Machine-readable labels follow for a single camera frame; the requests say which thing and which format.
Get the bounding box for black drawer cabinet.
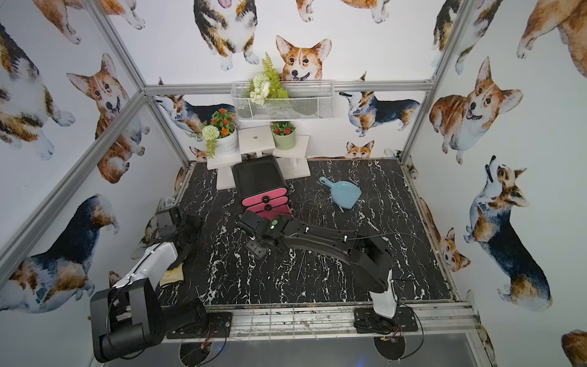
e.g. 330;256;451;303
232;155;286;200

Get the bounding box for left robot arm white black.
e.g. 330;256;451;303
90;206;209;363

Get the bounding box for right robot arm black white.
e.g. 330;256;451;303
237;211;398;319

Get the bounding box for yellow cloth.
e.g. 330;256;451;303
159;264;184;287

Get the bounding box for white pot orange flowers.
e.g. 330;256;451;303
202;108;238;158

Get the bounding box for teal plastic dustpan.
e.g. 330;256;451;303
319;177;362;209

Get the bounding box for white stepped display stand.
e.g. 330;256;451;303
206;125;310;191

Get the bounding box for green pot red flowers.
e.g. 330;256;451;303
271;122;297;151

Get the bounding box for green white artificial fern flowers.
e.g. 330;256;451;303
246;54;290;106

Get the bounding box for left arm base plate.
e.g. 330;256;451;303
166;312;233;339

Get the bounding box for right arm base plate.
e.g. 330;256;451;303
353;307;419;335

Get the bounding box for white wire basket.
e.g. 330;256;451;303
231;80;334;122

